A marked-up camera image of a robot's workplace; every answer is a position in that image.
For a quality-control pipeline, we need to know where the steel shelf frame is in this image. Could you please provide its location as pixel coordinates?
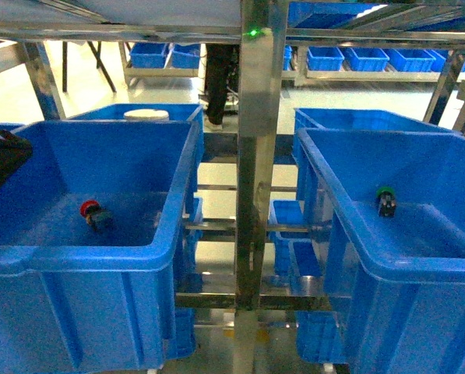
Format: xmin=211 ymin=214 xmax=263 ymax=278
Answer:
xmin=0 ymin=1 xmax=465 ymax=373

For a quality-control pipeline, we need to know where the red mushroom push button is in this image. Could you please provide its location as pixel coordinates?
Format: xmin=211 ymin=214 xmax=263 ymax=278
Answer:
xmin=79 ymin=199 xmax=114 ymax=232

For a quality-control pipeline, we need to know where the blue bin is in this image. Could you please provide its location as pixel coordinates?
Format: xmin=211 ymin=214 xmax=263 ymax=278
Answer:
xmin=268 ymin=199 xmax=346 ymax=364
xmin=298 ymin=129 xmax=465 ymax=373
xmin=292 ymin=108 xmax=459 ymax=165
xmin=0 ymin=120 xmax=199 ymax=373
xmin=69 ymin=103 xmax=204 ymax=192

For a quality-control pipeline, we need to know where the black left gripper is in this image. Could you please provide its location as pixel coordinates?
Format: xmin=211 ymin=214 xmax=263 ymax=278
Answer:
xmin=0 ymin=129 xmax=33 ymax=188

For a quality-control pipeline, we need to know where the blue bin behind upper right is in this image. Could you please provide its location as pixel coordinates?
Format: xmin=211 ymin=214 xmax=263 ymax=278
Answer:
xmin=292 ymin=108 xmax=459 ymax=165

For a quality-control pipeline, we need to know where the green mushroom push button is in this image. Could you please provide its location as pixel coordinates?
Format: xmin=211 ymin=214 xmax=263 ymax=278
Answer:
xmin=376 ymin=186 xmax=396 ymax=218

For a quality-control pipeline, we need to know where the lower right blue bin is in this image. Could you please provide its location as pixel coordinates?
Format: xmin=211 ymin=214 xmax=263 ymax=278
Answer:
xmin=268 ymin=199 xmax=346 ymax=364

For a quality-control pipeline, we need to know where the person in dark trousers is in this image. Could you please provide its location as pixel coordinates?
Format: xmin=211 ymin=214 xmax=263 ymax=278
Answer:
xmin=205 ymin=44 xmax=238 ymax=132

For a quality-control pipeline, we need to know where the white round lid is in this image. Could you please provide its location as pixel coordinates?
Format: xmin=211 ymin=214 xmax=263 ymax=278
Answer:
xmin=123 ymin=108 xmax=170 ymax=122

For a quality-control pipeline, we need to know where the blue bin behind upper left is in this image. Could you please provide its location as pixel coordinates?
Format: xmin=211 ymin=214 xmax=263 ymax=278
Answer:
xmin=69 ymin=103 xmax=204 ymax=192

